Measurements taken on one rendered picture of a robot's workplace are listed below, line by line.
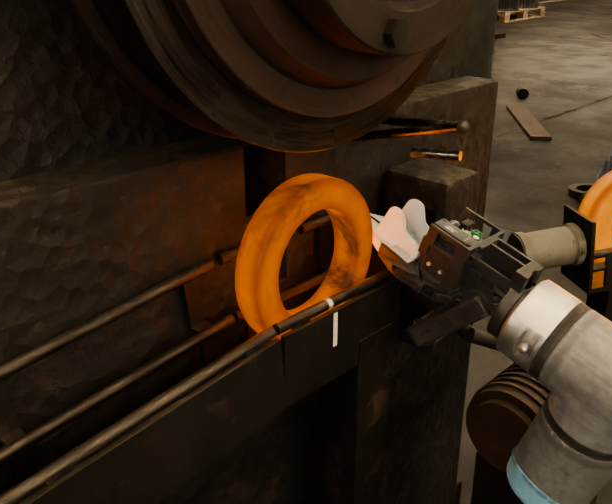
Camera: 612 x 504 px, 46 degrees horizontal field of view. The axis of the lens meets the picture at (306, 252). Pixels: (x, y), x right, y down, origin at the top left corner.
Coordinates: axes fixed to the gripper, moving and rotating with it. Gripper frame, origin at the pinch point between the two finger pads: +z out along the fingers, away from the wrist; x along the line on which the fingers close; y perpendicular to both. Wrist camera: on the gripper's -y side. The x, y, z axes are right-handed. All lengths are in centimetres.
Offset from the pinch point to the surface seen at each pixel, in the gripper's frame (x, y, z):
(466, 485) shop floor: -47, -74, -14
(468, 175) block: -12.1, 6.1, -3.4
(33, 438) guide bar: 43.3, -7.5, -0.9
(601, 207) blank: -30.6, 2.9, -14.7
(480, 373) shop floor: -87, -81, 6
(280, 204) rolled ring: 17.5, 8.2, 0.2
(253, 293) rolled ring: 21.8, 0.9, -2.8
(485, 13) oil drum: -235, -38, 120
